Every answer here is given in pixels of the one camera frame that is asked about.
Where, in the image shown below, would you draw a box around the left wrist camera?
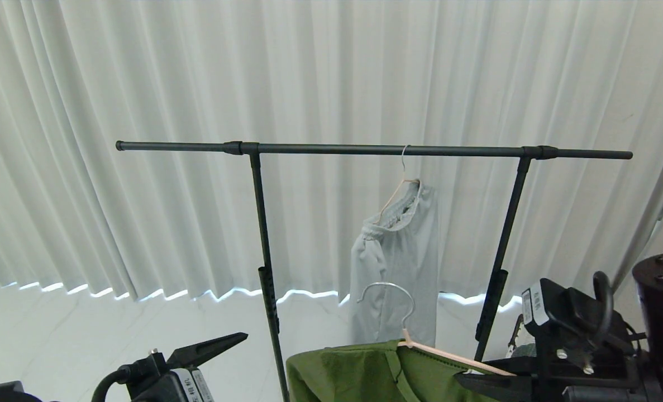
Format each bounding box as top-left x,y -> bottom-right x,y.
163,367 -> 216,402

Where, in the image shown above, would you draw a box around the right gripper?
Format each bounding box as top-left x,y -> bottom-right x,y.
453,335 -> 653,402

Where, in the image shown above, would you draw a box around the white laundry basket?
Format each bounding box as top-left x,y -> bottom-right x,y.
506,314 -> 538,359

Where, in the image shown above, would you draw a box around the pink clothes hanger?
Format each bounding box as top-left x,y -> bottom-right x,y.
376,145 -> 422,225
356,282 -> 517,377

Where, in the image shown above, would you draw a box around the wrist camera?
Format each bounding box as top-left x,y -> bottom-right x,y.
521,271 -> 636,376
163,367 -> 216,402

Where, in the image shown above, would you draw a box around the pale grey shorts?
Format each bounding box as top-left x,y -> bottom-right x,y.
349,180 -> 440,348

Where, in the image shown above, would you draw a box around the white curtain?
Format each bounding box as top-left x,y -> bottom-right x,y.
0,0 -> 663,313

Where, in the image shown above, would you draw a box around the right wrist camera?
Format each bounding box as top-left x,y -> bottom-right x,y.
521,271 -> 636,376

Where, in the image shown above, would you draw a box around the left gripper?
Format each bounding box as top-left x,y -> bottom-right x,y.
120,332 -> 249,402

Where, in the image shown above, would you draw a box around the green garment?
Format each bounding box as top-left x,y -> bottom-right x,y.
285,339 -> 502,402

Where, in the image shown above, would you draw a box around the black clothes rack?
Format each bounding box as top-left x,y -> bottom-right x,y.
115,141 -> 633,402

